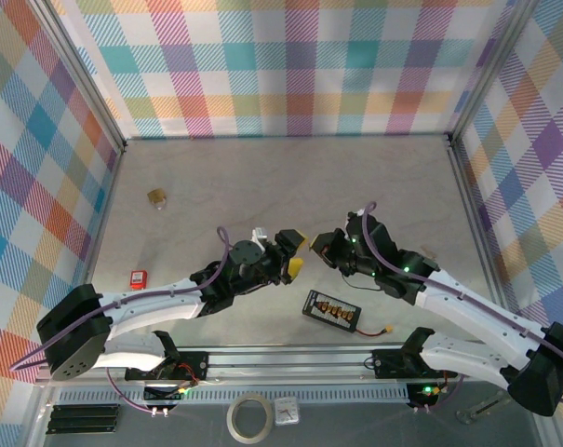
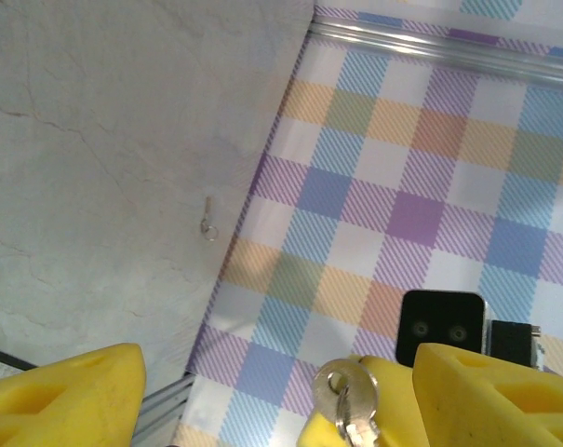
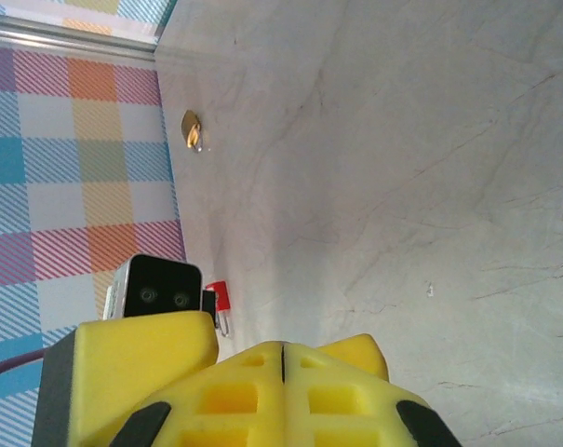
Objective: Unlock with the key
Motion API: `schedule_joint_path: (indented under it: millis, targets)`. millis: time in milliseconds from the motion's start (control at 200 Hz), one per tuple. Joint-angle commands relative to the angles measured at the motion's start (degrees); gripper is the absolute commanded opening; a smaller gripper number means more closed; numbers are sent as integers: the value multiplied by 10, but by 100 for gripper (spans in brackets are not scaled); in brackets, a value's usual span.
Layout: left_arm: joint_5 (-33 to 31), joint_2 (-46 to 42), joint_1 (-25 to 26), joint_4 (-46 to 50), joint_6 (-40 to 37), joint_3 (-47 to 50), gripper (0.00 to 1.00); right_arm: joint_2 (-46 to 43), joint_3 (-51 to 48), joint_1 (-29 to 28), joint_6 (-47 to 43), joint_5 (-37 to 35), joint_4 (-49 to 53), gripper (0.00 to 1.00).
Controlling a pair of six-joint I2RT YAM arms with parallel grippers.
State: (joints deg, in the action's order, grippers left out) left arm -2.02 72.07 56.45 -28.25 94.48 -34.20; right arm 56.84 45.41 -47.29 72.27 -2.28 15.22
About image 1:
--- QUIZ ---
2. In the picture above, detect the black charging board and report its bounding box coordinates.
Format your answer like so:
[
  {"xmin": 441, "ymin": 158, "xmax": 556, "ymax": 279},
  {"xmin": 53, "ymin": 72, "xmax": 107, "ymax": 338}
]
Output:
[{"xmin": 302, "ymin": 289, "xmax": 362, "ymax": 334}]

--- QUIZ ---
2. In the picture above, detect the red padlock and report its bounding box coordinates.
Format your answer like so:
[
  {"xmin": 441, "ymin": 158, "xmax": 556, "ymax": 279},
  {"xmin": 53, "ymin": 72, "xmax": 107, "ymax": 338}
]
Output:
[{"xmin": 128, "ymin": 268, "xmax": 151, "ymax": 291}]

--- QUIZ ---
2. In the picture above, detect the small white clock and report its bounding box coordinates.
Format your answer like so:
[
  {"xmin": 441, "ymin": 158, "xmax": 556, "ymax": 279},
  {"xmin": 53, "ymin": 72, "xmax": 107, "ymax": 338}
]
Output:
[{"xmin": 274, "ymin": 398, "xmax": 302, "ymax": 427}]

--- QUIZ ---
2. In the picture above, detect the clear tape roll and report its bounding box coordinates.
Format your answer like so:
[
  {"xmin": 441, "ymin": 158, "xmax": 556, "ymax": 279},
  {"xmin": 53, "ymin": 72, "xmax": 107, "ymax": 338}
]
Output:
[{"xmin": 226, "ymin": 392, "xmax": 274, "ymax": 442}]

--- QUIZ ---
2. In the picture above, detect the black connector board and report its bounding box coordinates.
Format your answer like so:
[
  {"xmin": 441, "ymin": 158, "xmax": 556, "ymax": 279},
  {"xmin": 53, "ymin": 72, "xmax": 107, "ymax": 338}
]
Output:
[
  {"xmin": 405, "ymin": 381, "xmax": 450, "ymax": 410},
  {"xmin": 143, "ymin": 380, "xmax": 193, "ymax": 405}
]

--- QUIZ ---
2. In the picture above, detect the black ribbed block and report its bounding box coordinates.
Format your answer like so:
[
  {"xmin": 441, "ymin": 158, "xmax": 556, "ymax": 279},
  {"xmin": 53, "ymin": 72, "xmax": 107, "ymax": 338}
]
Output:
[{"xmin": 46, "ymin": 403, "xmax": 122, "ymax": 437}]

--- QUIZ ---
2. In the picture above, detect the red wire yellow connector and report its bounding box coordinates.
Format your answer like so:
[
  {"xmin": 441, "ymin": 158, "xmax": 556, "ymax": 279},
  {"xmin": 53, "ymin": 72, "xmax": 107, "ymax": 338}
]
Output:
[{"xmin": 355, "ymin": 324, "xmax": 397, "ymax": 337}]

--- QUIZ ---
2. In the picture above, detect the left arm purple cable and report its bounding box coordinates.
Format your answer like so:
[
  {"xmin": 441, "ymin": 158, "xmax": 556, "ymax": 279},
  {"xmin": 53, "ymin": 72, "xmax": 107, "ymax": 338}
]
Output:
[{"xmin": 8, "ymin": 226, "xmax": 231, "ymax": 415}]

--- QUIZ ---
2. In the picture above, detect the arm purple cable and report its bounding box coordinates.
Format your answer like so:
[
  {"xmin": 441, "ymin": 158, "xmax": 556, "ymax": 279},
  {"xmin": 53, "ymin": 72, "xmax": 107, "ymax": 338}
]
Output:
[
  {"xmin": 362, "ymin": 201, "xmax": 563, "ymax": 411},
  {"xmin": 8, "ymin": 226, "xmax": 231, "ymax": 415}
]

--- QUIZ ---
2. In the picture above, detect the aluminium mounting rail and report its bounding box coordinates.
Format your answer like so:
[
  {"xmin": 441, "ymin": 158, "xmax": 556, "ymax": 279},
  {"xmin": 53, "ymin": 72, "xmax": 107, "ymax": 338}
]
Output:
[{"xmin": 36, "ymin": 342, "xmax": 550, "ymax": 387}]

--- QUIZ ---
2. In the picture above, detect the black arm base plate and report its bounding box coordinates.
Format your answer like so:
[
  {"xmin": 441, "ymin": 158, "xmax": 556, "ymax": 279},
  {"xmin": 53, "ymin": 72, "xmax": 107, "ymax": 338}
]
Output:
[
  {"xmin": 371, "ymin": 347, "xmax": 449, "ymax": 381},
  {"xmin": 125, "ymin": 351, "xmax": 210, "ymax": 384}
]

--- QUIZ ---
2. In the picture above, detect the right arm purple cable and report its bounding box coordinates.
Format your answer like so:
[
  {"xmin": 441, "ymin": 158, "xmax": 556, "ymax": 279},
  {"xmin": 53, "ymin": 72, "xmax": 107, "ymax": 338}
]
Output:
[{"xmin": 362, "ymin": 201, "xmax": 563, "ymax": 411}]

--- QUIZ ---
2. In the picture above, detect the grey slotted cable duct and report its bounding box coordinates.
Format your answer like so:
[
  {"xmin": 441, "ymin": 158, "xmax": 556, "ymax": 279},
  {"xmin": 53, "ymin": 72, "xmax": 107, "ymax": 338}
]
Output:
[{"xmin": 57, "ymin": 388, "xmax": 410, "ymax": 406}]

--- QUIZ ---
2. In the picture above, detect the aluminium side rail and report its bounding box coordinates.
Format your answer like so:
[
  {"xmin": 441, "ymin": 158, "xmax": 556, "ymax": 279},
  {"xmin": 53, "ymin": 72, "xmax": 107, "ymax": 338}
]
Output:
[
  {"xmin": 446, "ymin": 134, "xmax": 516, "ymax": 344},
  {"xmin": 66, "ymin": 139, "xmax": 129, "ymax": 350}
]

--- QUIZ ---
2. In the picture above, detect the metal bracket plate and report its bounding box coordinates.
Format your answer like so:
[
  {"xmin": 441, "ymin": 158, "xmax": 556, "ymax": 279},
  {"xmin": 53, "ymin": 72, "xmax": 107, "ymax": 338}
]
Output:
[{"xmin": 455, "ymin": 393, "xmax": 515, "ymax": 424}]

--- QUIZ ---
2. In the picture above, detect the aluminium frame post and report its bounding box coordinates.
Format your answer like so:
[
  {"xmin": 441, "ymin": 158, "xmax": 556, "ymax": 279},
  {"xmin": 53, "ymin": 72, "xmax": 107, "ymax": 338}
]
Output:
[
  {"xmin": 29, "ymin": 0, "xmax": 128, "ymax": 155},
  {"xmin": 443, "ymin": 0, "xmax": 543, "ymax": 145},
  {"xmin": 20, "ymin": 385, "xmax": 59, "ymax": 447}
]

